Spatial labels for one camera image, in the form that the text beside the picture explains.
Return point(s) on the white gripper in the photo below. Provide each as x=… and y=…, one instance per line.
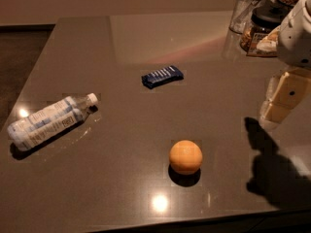
x=295, y=42

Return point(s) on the black-lidded snack jar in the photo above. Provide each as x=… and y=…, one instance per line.
x=254, y=40

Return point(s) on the empty clear glass jar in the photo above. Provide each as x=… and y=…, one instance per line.
x=241, y=14

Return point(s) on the dark blue snack bar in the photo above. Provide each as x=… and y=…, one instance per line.
x=162, y=76

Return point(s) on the orange fruit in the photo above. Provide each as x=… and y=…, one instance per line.
x=185, y=157

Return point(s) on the plastic water bottle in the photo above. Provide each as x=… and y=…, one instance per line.
x=35, y=129

